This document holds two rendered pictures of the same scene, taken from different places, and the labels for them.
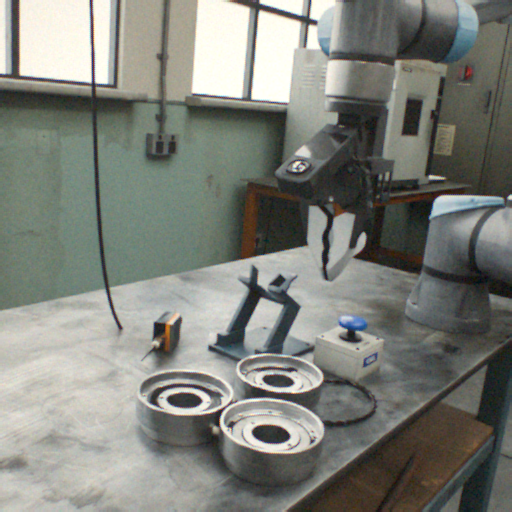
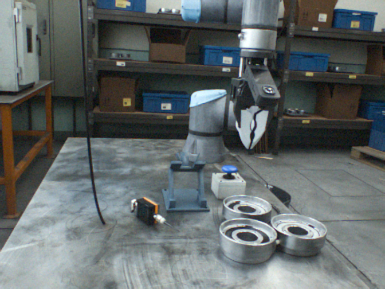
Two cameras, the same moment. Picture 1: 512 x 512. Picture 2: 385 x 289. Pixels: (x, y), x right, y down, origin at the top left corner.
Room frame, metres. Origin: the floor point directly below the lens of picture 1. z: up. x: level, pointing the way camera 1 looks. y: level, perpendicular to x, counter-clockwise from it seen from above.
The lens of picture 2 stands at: (0.28, 0.61, 1.15)
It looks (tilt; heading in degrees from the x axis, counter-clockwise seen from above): 14 degrees down; 311
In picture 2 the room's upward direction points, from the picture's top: 4 degrees clockwise
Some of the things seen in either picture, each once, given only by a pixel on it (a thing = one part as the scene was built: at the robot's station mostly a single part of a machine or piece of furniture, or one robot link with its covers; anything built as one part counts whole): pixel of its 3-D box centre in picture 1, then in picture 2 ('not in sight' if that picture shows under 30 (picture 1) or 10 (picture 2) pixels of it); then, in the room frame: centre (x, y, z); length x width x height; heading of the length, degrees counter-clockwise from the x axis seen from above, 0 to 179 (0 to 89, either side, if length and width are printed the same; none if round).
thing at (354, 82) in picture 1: (356, 84); (256, 41); (0.73, -0.10, 1.18); 0.08 x 0.08 x 0.05
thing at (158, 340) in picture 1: (159, 336); (152, 215); (0.80, 0.12, 0.82); 0.17 x 0.02 x 0.04; 172
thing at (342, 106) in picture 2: not in sight; (336, 100); (2.06, -4.16, 0.67); 0.52 x 0.43 x 0.43; 52
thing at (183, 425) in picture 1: (184, 407); (246, 240); (0.61, 0.06, 0.82); 0.10 x 0.10 x 0.04
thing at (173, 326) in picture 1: (172, 331); (149, 210); (0.82, 0.11, 0.82); 0.05 x 0.02 x 0.04; 172
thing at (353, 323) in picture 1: (350, 334); (228, 175); (0.80, -0.14, 0.85); 0.04 x 0.04 x 0.05
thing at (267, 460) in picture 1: (270, 441); (297, 234); (0.55, -0.03, 0.82); 0.10 x 0.10 x 0.04
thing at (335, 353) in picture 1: (350, 350); (227, 184); (0.81, -0.15, 0.82); 0.08 x 0.07 x 0.05; 142
